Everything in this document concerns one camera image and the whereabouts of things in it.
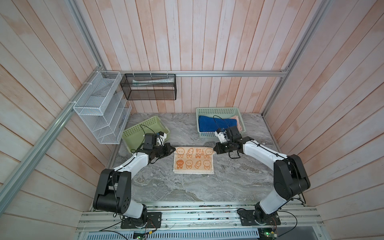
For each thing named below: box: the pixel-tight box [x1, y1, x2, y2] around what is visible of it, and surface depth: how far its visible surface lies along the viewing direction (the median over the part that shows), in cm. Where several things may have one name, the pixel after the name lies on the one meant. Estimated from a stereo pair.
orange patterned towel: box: [173, 147, 215, 175], surface depth 92 cm
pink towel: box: [231, 115, 243, 132], surface depth 109 cm
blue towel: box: [198, 115, 238, 132], surface depth 109 cm
